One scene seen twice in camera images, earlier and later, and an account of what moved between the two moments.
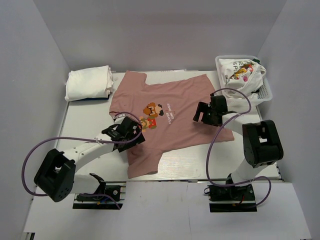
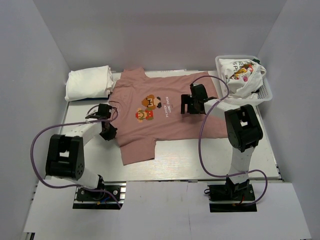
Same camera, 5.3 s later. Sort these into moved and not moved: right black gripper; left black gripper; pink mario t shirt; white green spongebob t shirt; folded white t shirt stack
Moved: right black gripper; left black gripper; pink mario t shirt
Not moved: white green spongebob t shirt; folded white t shirt stack
